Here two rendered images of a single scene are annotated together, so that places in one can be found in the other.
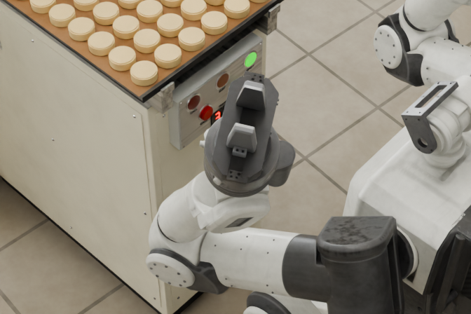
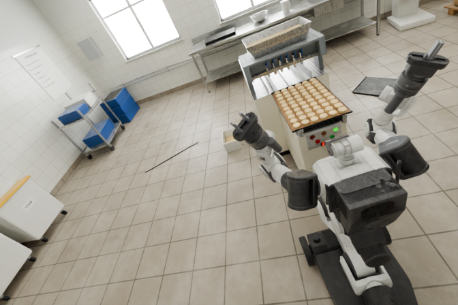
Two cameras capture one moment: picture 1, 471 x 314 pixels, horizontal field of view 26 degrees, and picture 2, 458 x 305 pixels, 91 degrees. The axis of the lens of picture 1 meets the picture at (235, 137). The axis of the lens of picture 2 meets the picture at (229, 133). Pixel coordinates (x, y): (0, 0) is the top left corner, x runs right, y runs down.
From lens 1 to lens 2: 0.73 m
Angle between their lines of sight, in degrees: 43
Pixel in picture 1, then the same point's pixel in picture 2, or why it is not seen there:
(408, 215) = (322, 175)
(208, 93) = (318, 135)
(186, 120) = (310, 141)
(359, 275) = (293, 186)
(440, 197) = (336, 173)
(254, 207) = (261, 154)
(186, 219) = not seen: hidden behind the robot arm
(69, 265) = not seen: hidden behind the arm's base
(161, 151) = (304, 149)
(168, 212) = not seen: hidden behind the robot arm
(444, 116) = (339, 145)
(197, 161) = (319, 156)
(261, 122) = (247, 125)
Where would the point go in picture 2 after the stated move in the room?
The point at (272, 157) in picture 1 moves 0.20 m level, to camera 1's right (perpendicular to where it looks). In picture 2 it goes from (258, 138) to (305, 150)
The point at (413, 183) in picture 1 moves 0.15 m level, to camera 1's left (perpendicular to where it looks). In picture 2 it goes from (330, 166) to (297, 157)
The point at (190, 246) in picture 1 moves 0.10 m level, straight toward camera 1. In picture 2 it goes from (268, 166) to (259, 180)
